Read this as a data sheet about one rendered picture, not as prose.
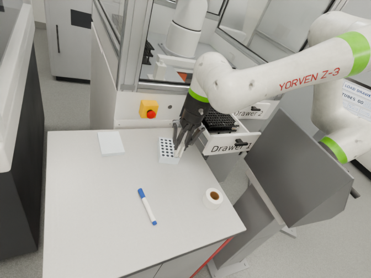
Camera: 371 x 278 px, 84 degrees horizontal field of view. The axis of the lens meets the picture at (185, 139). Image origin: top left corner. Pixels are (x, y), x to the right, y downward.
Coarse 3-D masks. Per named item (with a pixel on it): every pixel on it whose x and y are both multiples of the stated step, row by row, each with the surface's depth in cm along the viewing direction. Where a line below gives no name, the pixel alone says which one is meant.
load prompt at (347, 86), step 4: (344, 84) 128; (348, 84) 128; (352, 84) 128; (344, 88) 128; (348, 88) 128; (352, 88) 128; (356, 88) 128; (360, 88) 128; (352, 92) 128; (356, 92) 128; (360, 92) 128; (364, 92) 127; (368, 92) 127; (360, 96) 127; (364, 96) 127; (368, 96) 127
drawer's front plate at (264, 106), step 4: (256, 104) 123; (260, 104) 124; (264, 104) 126; (268, 104) 128; (244, 108) 121; (248, 108) 122; (260, 108) 127; (264, 108) 129; (236, 112) 120; (252, 112) 127; (256, 112) 128; (260, 112) 130; (264, 112) 132; (236, 116) 123; (240, 116) 125; (244, 116) 126; (248, 116) 128; (252, 116) 130; (256, 116) 132; (260, 116) 133
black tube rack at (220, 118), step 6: (210, 108) 106; (210, 114) 102; (216, 114) 103; (222, 114) 105; (228, 114) 107; (204, 120) 102; (210, 120) 98; (216, 120) 100; (222, 120) 102; (228, 120) 102; (234, 120) 105; (210, 132) 96
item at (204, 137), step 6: (240, 126) 105; (204, 132) 91; (216, 132) 103; (222, 132) 105; (228, 132) 106; (234, 132) 108; (240, 132) 105; (246, 132) 102; (204, 138) 91; (204, 144) 91
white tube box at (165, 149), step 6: (162, 138) 93; (168, 138) 94; (162, 144) 90; (168, 144) 92; (174, 144) 94; (162, 150) 88; (168, 150) 89; (162, 156) 85; (168, 156) 87; (162, 162) 86; (168, 162) 87; (174, 162) 88
